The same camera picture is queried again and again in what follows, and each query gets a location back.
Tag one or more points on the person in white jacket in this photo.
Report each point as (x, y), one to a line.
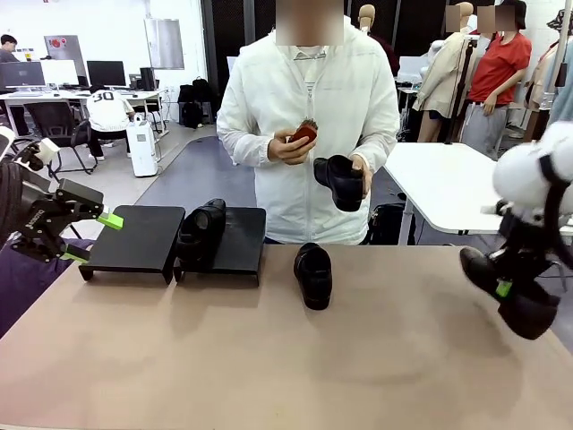
(309, 112)

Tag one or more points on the mannequin in beige coat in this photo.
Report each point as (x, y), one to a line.
(443, 76)

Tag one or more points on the black tripod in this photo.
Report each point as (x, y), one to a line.
(461, 89)

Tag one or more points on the person's left hand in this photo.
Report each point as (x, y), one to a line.
(366, 177)

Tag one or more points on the person in numbered white jersey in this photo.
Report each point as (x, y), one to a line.
(107, 114)

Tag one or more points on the red-brown shoe brush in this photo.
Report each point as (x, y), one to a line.
(305, 132)

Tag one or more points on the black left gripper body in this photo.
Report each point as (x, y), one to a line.
(38, 221)

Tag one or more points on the light blue garment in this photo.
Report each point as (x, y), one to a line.
(565, 98)

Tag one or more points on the white air purifier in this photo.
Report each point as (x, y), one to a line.
(143, 148)

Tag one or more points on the black computer monitor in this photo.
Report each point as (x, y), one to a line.
(106, 73)

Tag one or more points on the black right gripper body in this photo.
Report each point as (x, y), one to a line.
(524, 246)

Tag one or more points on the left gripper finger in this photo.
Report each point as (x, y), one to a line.
(80, 195)
(53, 253)

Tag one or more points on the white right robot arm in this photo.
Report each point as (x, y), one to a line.
(519, 179)

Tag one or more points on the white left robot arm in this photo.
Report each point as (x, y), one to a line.
(4, 143)

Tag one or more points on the mannequin in dark red sweater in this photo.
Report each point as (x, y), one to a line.
(385, 49)

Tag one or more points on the person's right hand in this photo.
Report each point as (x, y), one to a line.
(284, 152)

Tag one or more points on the black metal shoe stand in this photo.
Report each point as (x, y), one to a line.
(244, 242)
(134, 237)

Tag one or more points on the black bag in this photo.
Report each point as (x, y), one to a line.
(385, 224)

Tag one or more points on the black computer tower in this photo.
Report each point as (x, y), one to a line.
(147, 78)

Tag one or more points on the black mesh office chair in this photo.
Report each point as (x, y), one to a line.
(56, 125)

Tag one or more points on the mannequin in tan jacket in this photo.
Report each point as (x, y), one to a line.
(539, 89)

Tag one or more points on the person's right forearm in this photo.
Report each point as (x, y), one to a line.
(239, 143)

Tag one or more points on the black backpack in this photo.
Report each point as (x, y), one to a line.
(202, 89)
(192, 114)

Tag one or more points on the mannequin in red T-shirt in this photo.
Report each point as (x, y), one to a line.
(497, 76)

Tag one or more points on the white table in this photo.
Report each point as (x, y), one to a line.
(438, 179)

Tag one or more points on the metal wall panel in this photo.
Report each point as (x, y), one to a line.
(164, 43)

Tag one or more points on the silver computer monitor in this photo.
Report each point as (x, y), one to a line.
(22, 74)

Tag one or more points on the black leather shoe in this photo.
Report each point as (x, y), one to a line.
(340, 183)
(313, 277)
(528, 313)
(201, 233)

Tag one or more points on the purple cushion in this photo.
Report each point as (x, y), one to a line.
(27, 286)

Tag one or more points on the person's left forearm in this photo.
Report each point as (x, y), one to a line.
(382, 145)

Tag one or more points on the person in dark clothes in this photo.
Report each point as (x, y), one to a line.
(6, 47)

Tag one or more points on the grey poster with red circle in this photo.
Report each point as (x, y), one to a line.
(65, 49)

